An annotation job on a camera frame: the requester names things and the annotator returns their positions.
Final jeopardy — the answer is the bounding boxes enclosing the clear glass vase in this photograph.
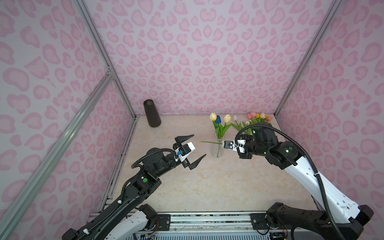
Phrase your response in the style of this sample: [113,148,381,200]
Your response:
[211,133,224,158]

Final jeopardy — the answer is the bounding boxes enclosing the yellow white tulip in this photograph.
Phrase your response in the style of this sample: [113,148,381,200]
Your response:
[210,113,217,137]
[219,115,231,139]

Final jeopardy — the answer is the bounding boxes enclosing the dark blue tulip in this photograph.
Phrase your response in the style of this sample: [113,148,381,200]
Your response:
[215,115,223,139]

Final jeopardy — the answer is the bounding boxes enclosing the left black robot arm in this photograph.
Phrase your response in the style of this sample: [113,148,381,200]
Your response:
[62,135,202,240]

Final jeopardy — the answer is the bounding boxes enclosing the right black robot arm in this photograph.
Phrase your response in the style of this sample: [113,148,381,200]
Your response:
[233,124,374,240]

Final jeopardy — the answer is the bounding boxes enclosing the black cone vase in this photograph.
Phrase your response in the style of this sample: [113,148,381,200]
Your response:
[144,100,162,128]

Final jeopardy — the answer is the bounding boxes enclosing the bunch of artificial tulips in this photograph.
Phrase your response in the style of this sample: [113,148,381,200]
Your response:
[231,112,272,131]

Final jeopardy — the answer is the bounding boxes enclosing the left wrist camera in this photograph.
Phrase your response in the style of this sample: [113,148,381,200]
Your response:
[175,142,196,162]

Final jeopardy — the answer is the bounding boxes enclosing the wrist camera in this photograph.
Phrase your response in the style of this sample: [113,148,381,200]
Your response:
[175,142,196,162]
[223,140,246,154]

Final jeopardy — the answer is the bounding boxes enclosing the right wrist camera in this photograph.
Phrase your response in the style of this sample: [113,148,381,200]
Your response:
[223,140,246,154]

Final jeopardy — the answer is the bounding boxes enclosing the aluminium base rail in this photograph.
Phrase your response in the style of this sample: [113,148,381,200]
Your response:
[89,209,346,240]

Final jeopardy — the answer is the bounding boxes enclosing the right corner aluminium post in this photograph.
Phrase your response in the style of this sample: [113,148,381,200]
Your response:
[274,0,345,117]

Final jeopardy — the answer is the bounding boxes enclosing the corner aluminium post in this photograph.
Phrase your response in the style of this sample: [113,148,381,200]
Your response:
[73,0,137,120]
[274,0,345,117]

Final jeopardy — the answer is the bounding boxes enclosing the left corner aluminium post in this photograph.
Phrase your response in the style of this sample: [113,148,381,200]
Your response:
[73,0,137,120]

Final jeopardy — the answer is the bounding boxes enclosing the aluminium frame diagonal bar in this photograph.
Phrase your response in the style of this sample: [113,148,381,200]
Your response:
[1,72,115,240]

